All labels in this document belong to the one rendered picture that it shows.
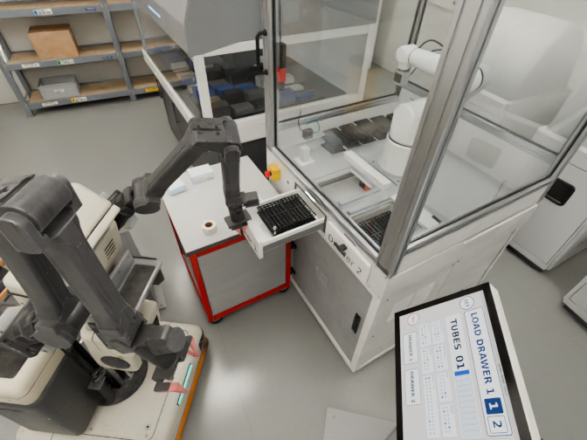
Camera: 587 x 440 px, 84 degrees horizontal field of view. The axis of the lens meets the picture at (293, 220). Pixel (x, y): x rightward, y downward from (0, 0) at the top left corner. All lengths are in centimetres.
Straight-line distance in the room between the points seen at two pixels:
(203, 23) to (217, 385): 189
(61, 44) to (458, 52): 455
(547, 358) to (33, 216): 256
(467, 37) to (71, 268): 87
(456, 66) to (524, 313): 212
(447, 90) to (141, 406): 170
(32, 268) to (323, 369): 166
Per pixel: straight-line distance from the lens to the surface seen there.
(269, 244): 142
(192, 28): 190
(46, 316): 87
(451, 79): 87
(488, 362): 96
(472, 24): 84
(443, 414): 97
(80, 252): 66
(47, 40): 498
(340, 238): 141
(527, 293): 288
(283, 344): 214
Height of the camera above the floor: 193
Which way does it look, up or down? 44 degrees down
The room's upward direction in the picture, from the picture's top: 2 degrees clockwise
